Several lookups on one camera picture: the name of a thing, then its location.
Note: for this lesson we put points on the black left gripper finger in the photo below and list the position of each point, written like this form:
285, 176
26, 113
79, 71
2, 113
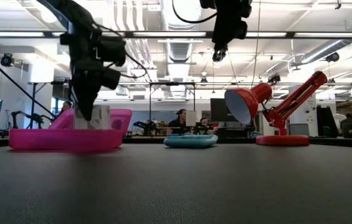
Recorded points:
87, 93
111, 78

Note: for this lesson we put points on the white patterned card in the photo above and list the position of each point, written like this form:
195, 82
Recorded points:
101, 116

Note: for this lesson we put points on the pink translucent pencil case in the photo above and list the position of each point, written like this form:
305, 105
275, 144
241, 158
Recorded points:
63, 140

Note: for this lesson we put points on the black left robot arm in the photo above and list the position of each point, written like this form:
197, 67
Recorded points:
69, 12

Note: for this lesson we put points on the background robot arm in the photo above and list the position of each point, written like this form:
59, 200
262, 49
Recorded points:
26, 119

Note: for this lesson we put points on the person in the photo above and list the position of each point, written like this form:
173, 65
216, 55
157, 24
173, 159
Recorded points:
178, 121
204, 120
66, 107

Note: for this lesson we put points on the black ceiling spotlight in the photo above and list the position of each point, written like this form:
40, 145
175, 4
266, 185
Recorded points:
219, 56
7, 59
332, 57

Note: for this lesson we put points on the red desk lamp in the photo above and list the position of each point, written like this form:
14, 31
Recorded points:
244, 104

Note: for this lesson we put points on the black background monitor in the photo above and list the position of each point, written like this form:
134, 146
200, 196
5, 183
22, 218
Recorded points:
220, 110

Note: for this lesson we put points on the light blue calculator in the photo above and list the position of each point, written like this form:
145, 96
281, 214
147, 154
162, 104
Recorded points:
191, 141

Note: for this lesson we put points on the grey box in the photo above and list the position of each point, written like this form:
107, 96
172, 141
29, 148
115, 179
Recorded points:
298, 129

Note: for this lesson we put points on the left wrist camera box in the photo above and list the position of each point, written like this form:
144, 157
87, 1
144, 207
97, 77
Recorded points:
111, 51

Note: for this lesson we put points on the silver ceiling air duct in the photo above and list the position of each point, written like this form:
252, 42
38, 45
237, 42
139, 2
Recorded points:
180, 25

